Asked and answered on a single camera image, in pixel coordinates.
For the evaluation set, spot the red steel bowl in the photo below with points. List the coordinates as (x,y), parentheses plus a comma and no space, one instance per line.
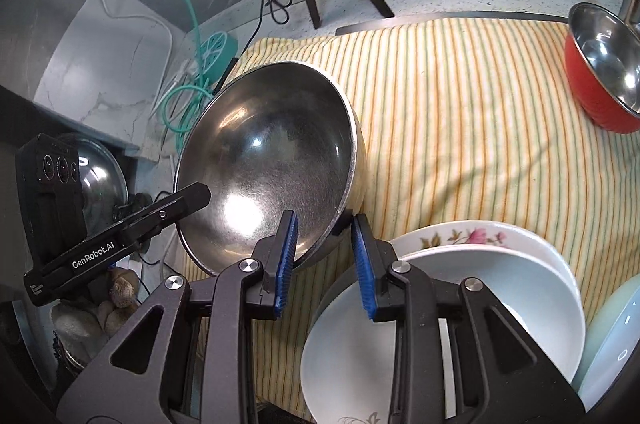
(607,73)

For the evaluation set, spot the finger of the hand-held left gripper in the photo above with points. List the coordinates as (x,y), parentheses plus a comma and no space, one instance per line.
(170,206)

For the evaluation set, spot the large steel bowl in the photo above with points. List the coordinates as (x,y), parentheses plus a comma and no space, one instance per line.
(265,163)

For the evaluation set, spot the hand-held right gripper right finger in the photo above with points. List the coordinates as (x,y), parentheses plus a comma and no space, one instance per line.
(362,269)

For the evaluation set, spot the yellow striped cloth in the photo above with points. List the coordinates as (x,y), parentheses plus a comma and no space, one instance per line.
(475,113)

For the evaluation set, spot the floral deep plate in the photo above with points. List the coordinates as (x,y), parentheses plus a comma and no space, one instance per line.
(480,236)

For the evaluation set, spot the chrome faucet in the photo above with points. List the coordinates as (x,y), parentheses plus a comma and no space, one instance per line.
(631,1)

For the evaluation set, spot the small white bowl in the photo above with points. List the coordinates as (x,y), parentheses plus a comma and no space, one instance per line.
(615,344)

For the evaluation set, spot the person's left hand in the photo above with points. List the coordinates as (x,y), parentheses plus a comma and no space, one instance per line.
(80,319)

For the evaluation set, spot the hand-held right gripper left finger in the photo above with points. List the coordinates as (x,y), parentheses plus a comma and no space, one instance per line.
(285,264)

